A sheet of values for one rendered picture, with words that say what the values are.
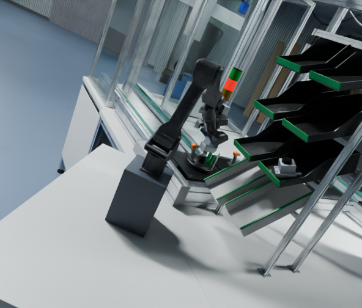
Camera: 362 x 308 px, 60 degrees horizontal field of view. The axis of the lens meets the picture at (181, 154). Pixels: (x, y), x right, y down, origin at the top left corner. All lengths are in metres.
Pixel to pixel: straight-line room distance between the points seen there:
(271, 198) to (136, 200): 0.47
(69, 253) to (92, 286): 0.12
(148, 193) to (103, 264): 0.24
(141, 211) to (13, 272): 0.38
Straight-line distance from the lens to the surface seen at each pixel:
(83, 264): 0.91
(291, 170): 1.00
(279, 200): 1.13
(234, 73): 1.53
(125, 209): 1.01
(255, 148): 1.17
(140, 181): 0.95
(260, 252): 1.31
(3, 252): 0.90
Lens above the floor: 1.50
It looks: 21 degrees down
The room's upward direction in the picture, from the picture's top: 25 degrees clockwise
